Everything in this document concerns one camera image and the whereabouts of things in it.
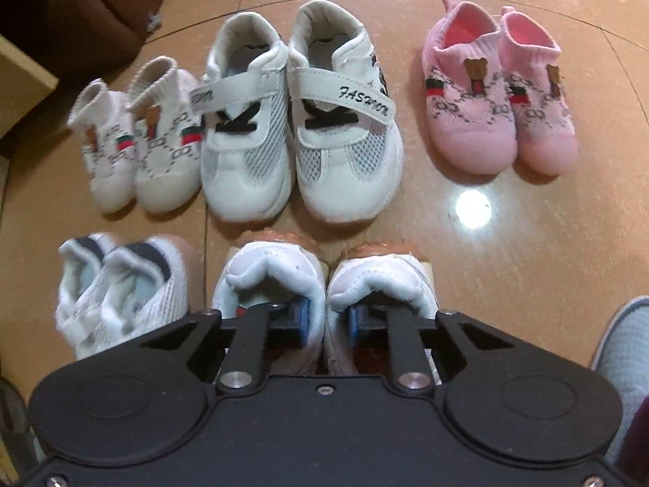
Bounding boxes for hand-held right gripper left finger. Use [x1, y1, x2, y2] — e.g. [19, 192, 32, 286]
[139, 297, 312, 395]

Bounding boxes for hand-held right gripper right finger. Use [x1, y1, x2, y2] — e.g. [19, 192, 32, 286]
[347, 300, 510, 396]

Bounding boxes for white sneaker maroon stripes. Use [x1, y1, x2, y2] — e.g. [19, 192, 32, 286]
[324, 242, 440, 377]
[211, 230, 327, 377]

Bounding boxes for white mesh sneaker dark heel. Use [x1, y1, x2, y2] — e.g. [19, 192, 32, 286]
[56, 232, 121, 362]
[76, 235, 200, 362]

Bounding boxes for white strap sneaker black laces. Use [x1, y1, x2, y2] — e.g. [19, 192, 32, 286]
[199, 12, 298, 222]
[285, 0, 405, 225]

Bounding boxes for white knit sock shoe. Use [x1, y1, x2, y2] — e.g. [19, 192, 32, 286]
[67, 78, 141, 215]
[125, 57, 204, 213]

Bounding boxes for pink knit sock shoe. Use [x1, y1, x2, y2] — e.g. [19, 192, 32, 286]
[498, 5, 580, 178]
[422, 0, 521, 173]

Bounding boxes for person's grey shoe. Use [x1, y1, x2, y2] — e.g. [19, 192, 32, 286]
[589, 296, 649, 474]

